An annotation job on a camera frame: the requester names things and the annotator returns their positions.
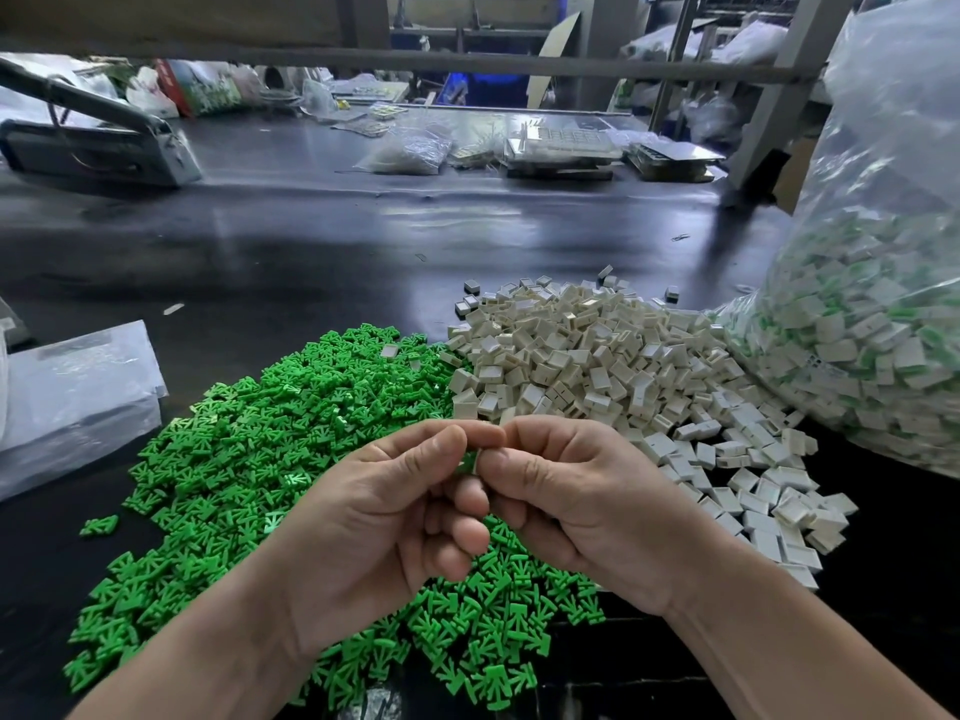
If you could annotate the person's left hand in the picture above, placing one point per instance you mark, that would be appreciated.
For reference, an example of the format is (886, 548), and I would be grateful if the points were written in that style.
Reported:
(360, 540)

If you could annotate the person's right hand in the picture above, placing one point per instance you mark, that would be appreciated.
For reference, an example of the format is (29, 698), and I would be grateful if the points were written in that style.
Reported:
(615, 510)

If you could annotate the small green plastic part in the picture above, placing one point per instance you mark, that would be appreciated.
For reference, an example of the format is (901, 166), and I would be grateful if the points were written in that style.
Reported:
(99, 525)
(467, 462)

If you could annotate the pile of white plastic caps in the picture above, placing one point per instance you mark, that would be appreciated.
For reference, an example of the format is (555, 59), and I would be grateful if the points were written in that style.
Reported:
(600, 352)

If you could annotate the pile of green plastic clips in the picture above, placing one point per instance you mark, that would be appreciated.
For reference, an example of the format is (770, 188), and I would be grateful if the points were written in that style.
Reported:
(225, 442)

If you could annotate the clear plastic bag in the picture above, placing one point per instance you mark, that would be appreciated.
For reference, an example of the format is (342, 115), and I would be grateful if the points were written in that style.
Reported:
(863, 322)

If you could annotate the person's left forearm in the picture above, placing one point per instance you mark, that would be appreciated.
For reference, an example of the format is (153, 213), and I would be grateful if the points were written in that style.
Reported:
(195, 667)

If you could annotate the small clear bag of parts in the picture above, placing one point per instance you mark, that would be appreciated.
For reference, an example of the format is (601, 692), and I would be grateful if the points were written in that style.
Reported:
(405, 151)

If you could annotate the stack of clear flat bags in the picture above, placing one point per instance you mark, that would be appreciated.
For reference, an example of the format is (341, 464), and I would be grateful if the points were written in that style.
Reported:
(83, 397)

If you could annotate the dark flat tray stack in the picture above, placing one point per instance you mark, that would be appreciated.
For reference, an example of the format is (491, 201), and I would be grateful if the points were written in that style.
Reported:
(675, 159)

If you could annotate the blue crate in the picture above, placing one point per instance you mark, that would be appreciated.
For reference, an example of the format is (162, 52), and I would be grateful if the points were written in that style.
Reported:
(488, 88)

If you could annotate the grey heat sealer machine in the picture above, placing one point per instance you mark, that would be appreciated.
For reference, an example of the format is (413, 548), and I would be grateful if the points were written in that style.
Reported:
(105, 150)

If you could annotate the grey metal horizontal bar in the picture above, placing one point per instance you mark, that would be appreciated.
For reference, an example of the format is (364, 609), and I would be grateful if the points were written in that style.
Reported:
(450, 61)

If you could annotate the grey metal slanted post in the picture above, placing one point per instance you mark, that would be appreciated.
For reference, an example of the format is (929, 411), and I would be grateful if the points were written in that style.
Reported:
(791, 97)

